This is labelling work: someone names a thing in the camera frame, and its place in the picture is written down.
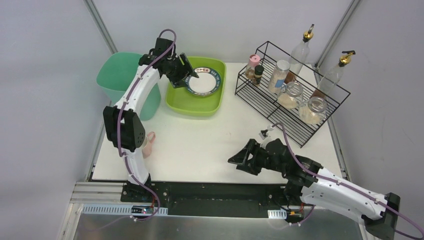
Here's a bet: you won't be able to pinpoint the white plate teal rim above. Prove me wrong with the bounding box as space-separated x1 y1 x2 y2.
185 67 223 97

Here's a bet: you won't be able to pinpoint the large glass jar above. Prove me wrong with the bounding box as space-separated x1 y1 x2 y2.
298 96 327 125

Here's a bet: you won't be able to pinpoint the glass jar beige contents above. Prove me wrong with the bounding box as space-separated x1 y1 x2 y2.
277 81 304 109

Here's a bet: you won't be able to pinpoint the pink lid spice jar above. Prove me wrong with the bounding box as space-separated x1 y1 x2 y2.
244 54 261 80

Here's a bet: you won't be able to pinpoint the small black cap spice bottle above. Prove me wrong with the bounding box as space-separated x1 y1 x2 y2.
252 65 264 86

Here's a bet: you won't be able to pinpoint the pink white mug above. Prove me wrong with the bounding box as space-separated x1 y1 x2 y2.
141 131 156 159

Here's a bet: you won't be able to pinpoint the white grain shaker jar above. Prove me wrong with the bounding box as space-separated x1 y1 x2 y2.
267 60 291 94

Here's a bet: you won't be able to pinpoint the oil bottle gold spout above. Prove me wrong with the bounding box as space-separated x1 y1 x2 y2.
311 50 356 99

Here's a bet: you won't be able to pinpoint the tall oil bottle gold pump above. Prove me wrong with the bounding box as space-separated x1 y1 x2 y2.
284 24 315 84

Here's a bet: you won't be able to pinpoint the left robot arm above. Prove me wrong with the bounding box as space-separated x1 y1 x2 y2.
103 37 198 200

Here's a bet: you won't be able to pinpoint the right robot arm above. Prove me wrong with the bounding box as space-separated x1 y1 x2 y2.
228 138 400 240

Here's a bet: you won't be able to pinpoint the lime green plastic basin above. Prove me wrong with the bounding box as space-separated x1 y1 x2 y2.
165 56 227 117

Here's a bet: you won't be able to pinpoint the teal plastic bin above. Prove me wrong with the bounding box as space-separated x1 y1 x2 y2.
96 52 162 121

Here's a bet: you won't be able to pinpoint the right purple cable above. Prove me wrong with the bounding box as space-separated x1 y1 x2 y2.
269 122 424 240

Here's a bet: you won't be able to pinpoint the purple cable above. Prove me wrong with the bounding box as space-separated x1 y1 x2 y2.
116 28 178 222
269 122 424 240

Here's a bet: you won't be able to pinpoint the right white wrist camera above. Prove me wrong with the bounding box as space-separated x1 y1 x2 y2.
259 126 274 149

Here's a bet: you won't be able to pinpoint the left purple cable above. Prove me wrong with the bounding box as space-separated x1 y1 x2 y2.
116 28 178 222

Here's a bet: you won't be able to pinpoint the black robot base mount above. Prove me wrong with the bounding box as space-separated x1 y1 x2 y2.
120 181 301 218

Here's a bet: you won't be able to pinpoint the black wire rack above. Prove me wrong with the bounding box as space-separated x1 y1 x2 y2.
234 41 351 148

